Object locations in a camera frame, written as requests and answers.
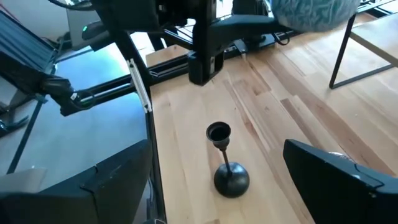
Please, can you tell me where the blue patterned candle tin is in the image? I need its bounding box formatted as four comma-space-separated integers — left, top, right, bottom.
270, 0, 361, 34

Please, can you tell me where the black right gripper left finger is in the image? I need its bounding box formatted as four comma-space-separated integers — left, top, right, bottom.
0, 139, 153, 224

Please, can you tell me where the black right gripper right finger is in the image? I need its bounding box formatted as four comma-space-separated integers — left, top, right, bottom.
283, 139, 398, 224

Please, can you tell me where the beige cardboard box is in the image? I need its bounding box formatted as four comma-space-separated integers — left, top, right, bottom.
0, 167, 48, 194

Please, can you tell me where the black metal candlestick holder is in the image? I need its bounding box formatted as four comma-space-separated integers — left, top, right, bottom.
205, 121, 251, 198

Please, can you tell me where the wooden shelf with black legs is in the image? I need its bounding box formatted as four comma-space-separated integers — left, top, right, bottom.
328, 12, 398, 90

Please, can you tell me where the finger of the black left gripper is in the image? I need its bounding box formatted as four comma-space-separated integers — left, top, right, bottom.
188, 0, 290, 86

